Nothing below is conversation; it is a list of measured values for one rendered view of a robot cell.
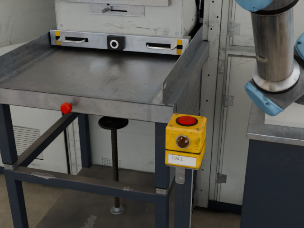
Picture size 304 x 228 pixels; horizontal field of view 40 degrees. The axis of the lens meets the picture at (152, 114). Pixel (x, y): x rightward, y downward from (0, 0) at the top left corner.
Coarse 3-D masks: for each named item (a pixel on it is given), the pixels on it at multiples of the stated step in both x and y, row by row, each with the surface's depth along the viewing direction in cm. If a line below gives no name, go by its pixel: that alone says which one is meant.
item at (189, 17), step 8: (184, 0) 144; (192, 0) 160; (184, 8) 146; (192, 8) 162; (56, 16) 158; (184, 16) 148; (192, 16) 164; (184, 24) 149; (192, 24) 166; (184, 32) 151
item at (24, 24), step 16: (0, 0) 165; (16, 0) 170; (32, 0) 175; (48, 0) 180; (0, 16) 167; (16, 16) 172; (32, 16) 177; (48, 16) 182; (0, 32) 169; (16, 32) 174; (32, 32) 179
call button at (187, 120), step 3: (180, 117) 94; (183, 117) 94; (186, 117) 94; (189, 117) 94; (192, 117) 94; (180, 120) 93; (183, 120) 93; (186, 120) 93; (189, 120) 93; (192, 120) 93; (195, 120) 93; (183, 123) 92; (186, 123) 92; (189, 123) 92; (192, 123) 92
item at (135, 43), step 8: (72, 32) 158; (80, 32) 157; (88, 32) 156; (96, 32) 156; (72, 40) 159; (80, 40) 158; (88, 40) 157; (96, 40) 157; (104, 40) 156; (128, 40) 153; (136, 40) 152; (144, 40) 152; (152, 40) 151; (160, 40) 150; (168, 40) 149; (184, 40) 148; (104, 48) 157; (128, 48) 154; (136, 48) 154; (144, 48) 153; (176, 48) 150; (184, 48) 149
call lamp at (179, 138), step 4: (180, 136) 91; (184, 136) 91; (176, 140) 91; (180, 140) 90; (184, 140) 90; (188, 140) 91; (176, 144) 92; (180, 144) 90; (184, 144) 90; (188, 144) 91; (184, 148) 92
